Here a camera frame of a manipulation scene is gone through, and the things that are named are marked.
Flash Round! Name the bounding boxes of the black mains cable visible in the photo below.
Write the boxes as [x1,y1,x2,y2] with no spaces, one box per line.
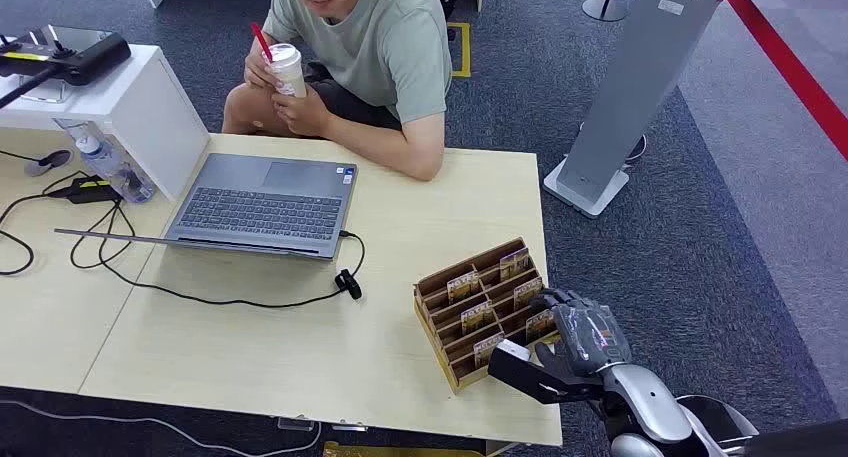
[0,170,91,277]

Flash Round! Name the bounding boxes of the grey open laptop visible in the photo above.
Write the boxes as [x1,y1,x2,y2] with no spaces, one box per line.
[54,152,359,262]

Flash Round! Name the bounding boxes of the white floor cable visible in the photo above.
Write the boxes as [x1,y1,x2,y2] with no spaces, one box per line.
[0,399,323,457]

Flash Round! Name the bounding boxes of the grey round puck with cable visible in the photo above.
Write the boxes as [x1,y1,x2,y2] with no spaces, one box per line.
[0,149,73,178]

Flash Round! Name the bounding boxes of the white box stand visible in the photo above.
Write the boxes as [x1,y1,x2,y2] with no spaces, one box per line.
[0,43,212,202]

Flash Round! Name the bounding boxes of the red drinking straw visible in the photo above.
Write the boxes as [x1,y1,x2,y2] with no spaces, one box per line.
[249,21,274,63]

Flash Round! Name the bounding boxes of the brown cardboard card holder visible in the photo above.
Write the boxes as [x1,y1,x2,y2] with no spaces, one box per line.
[413,237,561,394]

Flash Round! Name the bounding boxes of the red barrier belt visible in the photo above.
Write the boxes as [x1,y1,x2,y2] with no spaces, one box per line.
[723,0,848,161]

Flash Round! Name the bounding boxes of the black power adapter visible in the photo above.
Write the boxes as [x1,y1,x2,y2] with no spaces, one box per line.
[46,176,122,206]

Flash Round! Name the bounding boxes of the person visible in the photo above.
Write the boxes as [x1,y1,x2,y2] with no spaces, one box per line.
[221,0,454,182]

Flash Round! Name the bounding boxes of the black laptop charging cable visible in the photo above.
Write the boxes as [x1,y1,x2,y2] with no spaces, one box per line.
[69,200,367,310]

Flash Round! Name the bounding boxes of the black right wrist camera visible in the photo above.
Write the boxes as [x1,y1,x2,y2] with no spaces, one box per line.
[488,339,605,406]

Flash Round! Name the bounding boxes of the metal stanchion base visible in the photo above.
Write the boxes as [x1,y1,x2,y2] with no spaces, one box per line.
[581,0,629,23]

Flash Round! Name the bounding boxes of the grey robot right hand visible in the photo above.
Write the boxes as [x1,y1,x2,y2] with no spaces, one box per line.
[529,288,633,380]

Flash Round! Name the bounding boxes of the black robot body panel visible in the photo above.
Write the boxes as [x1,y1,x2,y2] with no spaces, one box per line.
[743,418,848,457]

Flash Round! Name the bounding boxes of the person's left hand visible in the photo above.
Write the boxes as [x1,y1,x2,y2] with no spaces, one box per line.
[271,85,335,139]

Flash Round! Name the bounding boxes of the person's right hand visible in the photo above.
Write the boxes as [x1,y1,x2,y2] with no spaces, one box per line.
[243,37,280,90]

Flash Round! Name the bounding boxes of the clear plastic water bottle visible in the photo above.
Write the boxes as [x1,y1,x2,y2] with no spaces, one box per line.
[54,117,158,205]

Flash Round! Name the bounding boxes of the white drink cup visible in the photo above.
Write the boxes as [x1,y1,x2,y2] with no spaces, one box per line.
[262,43,309,100]

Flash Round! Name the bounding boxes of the black device with yellow stripe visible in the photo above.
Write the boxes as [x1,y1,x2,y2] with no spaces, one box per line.
[0,25,132,109]

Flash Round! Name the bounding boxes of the printed card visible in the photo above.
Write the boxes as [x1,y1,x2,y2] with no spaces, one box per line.
[472,332,506,369]
[447,271,480,305]
[512,277,544,311]
[460,300,496,337]
[499,247,531,282]
[525,310,556,345]

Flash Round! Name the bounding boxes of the grey kiosk column with base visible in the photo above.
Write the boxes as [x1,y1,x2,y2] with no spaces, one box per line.
[543,0,731,219]

